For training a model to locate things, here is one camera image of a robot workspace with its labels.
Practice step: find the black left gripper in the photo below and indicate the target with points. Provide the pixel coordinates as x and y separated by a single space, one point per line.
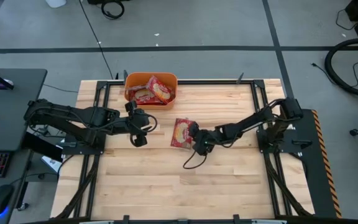
139 123

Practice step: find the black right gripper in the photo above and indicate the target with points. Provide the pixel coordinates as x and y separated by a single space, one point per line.
204 141

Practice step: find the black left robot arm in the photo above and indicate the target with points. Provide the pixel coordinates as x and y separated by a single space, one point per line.
73 113

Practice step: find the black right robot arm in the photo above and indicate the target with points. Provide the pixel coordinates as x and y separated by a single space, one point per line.
250 121

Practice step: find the orange plastic basket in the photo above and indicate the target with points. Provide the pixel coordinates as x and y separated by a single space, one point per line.
151 107

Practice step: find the white paper box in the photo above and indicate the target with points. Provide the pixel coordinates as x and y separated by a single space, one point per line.
50 163

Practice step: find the black desk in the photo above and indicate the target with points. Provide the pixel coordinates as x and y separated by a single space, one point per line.
14 93

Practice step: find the black platform hazard striped edge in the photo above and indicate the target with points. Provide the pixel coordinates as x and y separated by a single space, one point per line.
319 174

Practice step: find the white bucket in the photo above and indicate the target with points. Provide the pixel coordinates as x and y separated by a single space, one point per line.
55 3

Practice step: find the black computer mouse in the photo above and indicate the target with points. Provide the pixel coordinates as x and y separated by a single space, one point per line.
1 199

